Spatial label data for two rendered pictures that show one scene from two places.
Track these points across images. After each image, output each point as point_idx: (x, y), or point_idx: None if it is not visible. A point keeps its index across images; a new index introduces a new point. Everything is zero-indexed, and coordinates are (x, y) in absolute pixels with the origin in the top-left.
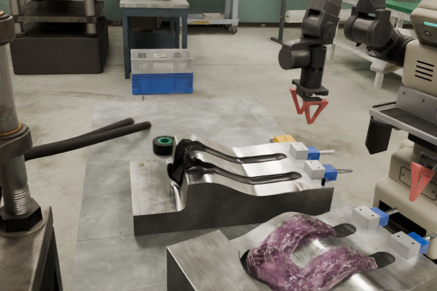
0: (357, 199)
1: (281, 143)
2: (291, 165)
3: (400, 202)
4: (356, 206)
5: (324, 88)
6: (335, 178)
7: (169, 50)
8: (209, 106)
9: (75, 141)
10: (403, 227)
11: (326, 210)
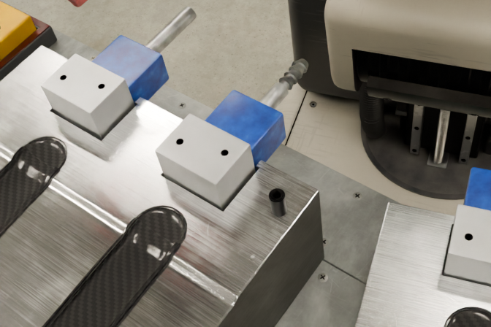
0: None
1: (4, 89)
2: (109, 182)
3: (424, 37)
4: None
5: None
6: (283, 137)
7: None
8: None
9: None
10: (443, 87)
11: (316, 255)
